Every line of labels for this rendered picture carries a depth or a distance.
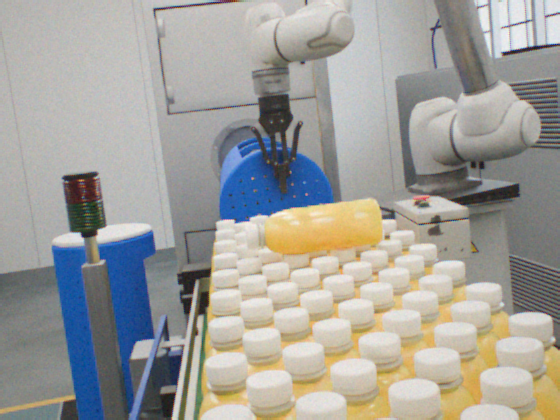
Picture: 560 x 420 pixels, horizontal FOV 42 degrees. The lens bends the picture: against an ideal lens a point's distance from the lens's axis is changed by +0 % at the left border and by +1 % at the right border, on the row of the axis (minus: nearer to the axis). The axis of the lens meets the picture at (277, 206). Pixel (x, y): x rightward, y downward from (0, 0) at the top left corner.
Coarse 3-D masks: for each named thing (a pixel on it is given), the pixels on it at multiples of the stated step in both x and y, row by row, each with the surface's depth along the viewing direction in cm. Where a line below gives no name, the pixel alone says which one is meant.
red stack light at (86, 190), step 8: (64, 184) 124; (72, 184) 123; (80, 184) 123; (88, 184) 124; (96, 184) 125; (64, 192) 125; (72, 192) 124; (80, 192) 124; (88, 192) 124; (96, 192) 125; (72, 200) 124; (80, 200) 124; (88, 200) 124
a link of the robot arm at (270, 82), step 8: (256, 72) 171; (264, 72) 170; (272, 72) 170; (280, 72) 170; (288, 72) 173; (256, 80) 172; (264, 80) 170; (272, 80) 170; (280, 80) 171; (288, 80) 172; (256, 88) 172; (264, 88) 171; (272, 88) 171; (280, 88) 171; (288, 88) 172; (264, 96) 173
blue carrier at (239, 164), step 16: (240, 144) 258; (256, 144) 218; (224, 160) 261; (240, 160) 180; (256, 160) 178; (304, 160) 179; (224, 176) 196; (240, 176) 179; (256, 176) 179; (272, 176) 179; (304, 176) 180; (320, 176) 180; (224, 192) 179; (240, 192) 179; (256, 192) 179; (272, 192) 180; (288, 192) 180; (304, 192) 180; (320, 192) 181; (224, 208) 179; (240, 208) 180; (256, 208) 180; (272, 208) 180; (288, 208) 180
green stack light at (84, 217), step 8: (96, 200) 126; (72, 208) 124; (80, 208) 124; (88, 208) 124; (96, 208) 125; (104, 208) 127; (72, 216) 124; (80, 216) 124; (88, 216) 124; (96, 216) 125; (104, 216) 127; (72, 224) 125; (80, 224) 124; (88, 224) 124; (96, 224) 125; (104, 224) 127; (72, 232) 125; (80, 232) 125
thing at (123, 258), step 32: (64, 256) 198; (128, 256) 199; (64, 288) 201; (128, 288) 200; (64, 320) 205; (128, 320) 200; (128, 352) 201; (96, 384) 201; (128, 384) 201; (96, 416) 203
